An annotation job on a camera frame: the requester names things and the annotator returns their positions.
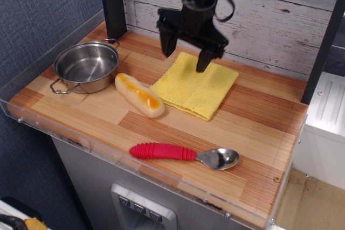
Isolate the stainless steel pot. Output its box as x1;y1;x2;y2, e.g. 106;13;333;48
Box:
50;39;120;94

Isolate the red handled metal spoon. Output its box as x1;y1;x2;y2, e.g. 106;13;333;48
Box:
129;143;239;171

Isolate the yellow cloth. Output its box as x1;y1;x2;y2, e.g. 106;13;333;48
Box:
150;52;239;121

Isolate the grey cabinet with button panel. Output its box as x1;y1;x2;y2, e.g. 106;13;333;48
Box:
53;138;246;229

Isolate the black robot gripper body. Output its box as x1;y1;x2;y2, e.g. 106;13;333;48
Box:
157;0;229;59

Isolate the black frame post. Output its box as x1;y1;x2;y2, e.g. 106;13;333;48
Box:
301;0;344;104
102;0;127;39

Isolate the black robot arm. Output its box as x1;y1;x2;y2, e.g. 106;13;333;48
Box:
157;0;235;73

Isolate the black right frame post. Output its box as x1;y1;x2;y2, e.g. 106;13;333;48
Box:
301;0;344;104

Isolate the toy bread loaf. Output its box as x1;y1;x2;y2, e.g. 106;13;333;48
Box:
115;73;165;119

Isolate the yellow black object bottom left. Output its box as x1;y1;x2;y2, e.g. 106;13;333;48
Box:
1;214;49;230

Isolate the black left frame post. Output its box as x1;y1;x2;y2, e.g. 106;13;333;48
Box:
102;0;127;39

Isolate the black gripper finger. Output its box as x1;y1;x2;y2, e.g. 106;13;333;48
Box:
160;29;178;57
196;48;216;73

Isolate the clear acrylic table guard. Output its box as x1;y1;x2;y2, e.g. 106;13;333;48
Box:
0;9;309;227

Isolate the black cable loop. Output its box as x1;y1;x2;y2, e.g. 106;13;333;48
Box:
214;0;235;23

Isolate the white appliance at right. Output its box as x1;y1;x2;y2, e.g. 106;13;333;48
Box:
292;72;344;189

